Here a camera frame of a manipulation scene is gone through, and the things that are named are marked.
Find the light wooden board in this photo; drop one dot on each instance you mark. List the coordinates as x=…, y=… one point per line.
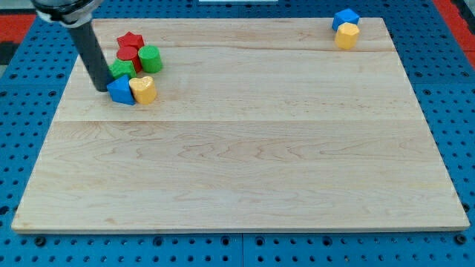
x=260, y=125

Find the green star block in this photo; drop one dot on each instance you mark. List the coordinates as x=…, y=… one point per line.
x=121, y=68

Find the red cylinder block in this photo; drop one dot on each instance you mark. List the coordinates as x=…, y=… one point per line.
x=129, y=53

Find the green cylinder block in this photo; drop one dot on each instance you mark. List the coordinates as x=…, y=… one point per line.
x=150, y=59

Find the red star block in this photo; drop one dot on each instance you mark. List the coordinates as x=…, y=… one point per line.
x=131, y=40

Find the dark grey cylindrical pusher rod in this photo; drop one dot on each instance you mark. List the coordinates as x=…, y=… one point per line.
x=87, y=45

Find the yellow hexagon block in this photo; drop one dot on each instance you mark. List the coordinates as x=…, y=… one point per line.
x=347, y=35

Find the blue cube block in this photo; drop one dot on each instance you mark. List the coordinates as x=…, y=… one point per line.
x=344, y=16

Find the yellow heart block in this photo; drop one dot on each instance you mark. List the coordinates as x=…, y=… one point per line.
x=143, y=89

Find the blue triangular block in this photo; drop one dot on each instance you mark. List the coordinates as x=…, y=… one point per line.
x=120, y=91

